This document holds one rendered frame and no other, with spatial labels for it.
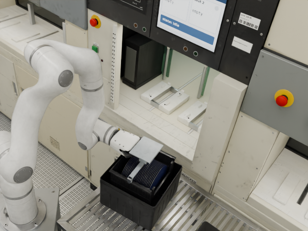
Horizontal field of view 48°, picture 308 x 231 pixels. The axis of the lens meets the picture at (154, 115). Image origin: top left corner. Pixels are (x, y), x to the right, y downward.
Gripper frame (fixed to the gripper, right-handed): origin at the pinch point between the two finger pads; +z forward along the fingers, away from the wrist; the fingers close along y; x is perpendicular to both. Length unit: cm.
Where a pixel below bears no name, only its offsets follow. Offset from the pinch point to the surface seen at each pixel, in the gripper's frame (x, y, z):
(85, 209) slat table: -29.8, 20.2, -16.8
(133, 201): -15.5, 13.9, 4.0
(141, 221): -25.8, 13.8, 8.9
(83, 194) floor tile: -106, -29, -59
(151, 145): 2.5, -2.8, 1.3
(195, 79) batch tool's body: -20, -93, -14
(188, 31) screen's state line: 45, -27, -1
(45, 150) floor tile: -106, -47, -111
